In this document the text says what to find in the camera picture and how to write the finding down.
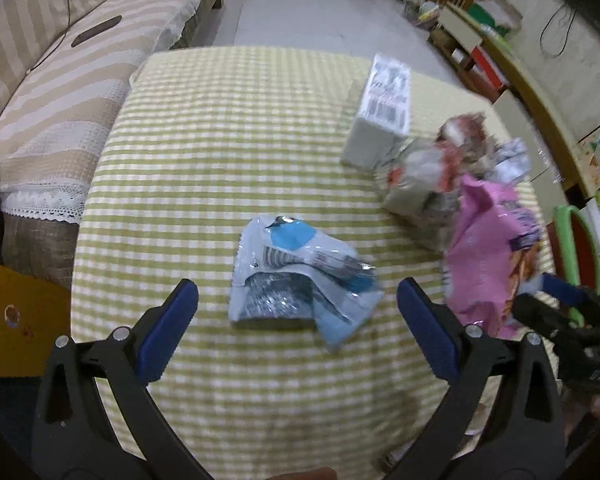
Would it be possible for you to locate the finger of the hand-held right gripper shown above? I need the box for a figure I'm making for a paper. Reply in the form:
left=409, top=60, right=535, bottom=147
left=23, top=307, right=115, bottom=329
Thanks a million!
left=512, top=294, right=589, bottom=334
left=542, top=274, right=600, bottom=314

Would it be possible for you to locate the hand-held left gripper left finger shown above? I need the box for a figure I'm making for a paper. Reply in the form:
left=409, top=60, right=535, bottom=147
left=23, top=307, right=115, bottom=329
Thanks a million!
left=30, top=279, right=215, bottom=480

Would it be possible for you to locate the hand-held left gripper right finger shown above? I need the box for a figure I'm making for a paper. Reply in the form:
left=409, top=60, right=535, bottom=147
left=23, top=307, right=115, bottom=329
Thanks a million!
left=387, top=277, right=566, bottom=480

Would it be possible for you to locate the pink plastic snack bag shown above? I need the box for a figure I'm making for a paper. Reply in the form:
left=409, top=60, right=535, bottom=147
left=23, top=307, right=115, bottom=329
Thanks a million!
left=442, top=174, right=549, bottom=341

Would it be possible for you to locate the blue silver foil wrapper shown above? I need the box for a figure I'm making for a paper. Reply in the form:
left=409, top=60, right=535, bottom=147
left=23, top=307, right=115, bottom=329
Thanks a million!
left=228, top=215, right=385, bottom=352

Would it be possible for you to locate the grey red-print paper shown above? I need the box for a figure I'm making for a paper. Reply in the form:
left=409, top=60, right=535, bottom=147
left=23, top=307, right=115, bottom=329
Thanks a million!
left=382, top=137, right=464, bottom=254

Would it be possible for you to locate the red patterned paper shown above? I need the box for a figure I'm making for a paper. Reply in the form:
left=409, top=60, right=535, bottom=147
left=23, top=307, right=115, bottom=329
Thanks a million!
left=437, top=112, right=496, bottom=162

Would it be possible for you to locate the white carton box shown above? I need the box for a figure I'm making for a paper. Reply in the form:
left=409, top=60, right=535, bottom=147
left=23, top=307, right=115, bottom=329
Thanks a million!
left=340, top=52, right=412, bottom=169

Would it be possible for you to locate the person's right hand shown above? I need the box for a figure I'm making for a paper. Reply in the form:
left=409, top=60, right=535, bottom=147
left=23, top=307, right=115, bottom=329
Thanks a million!
left=562, top=389, right=600, bottom=440

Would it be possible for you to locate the person's left hand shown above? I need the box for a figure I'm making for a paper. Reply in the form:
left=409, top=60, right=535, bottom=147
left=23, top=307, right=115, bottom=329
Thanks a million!
left=275, top=466, right=339, bottom=480

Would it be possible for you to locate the white cardboard box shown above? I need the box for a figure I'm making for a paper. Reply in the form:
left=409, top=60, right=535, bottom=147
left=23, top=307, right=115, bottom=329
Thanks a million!
left=579, top=194, right=600, bottom=254

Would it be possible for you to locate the crumpled white dark-print paper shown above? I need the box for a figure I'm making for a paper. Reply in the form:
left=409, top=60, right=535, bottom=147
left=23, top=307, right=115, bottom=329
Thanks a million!
left=495, top=137, right=531, bottom=184

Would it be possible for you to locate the yellow wooden stool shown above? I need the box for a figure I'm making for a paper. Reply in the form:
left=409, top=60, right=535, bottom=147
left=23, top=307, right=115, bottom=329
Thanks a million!
left=0, top=255, right=81, bottom=379

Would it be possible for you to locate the green checked tablecloth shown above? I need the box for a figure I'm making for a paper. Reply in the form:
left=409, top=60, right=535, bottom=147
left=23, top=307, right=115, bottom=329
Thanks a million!
left=70, top=46, right=556, bottom=472

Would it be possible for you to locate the long beige television cabinet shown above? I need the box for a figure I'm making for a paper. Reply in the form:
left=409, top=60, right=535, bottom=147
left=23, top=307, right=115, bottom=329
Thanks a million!
left=427, top=2, right=600, bottom=211

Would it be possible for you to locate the red flat box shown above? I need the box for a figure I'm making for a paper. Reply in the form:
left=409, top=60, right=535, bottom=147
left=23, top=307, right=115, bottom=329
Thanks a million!
left=462, top=45, right=511, bottom=94

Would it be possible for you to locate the striped beige sofa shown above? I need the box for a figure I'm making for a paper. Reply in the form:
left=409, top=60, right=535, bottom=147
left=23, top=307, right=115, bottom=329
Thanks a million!
left=0, top=0, right=231, bottom=222

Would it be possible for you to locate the green box with white paper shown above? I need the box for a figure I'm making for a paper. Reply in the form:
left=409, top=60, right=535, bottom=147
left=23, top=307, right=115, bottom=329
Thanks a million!
left=467, top=0, right=524, bottom=37

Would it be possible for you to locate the black remote control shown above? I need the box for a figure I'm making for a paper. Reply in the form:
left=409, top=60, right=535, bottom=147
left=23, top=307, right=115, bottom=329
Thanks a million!
left=71, top=16, right=123, bottom=47

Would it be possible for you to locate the hanging television cable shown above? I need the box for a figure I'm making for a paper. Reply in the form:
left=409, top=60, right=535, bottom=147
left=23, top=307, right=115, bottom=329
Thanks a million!
left=539, top=4, right=579, bottom=59

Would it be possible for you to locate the black charging cable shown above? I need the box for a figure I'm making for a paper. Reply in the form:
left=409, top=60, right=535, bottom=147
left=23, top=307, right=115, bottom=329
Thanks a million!
left=27, top=0, right=79, bottom=74

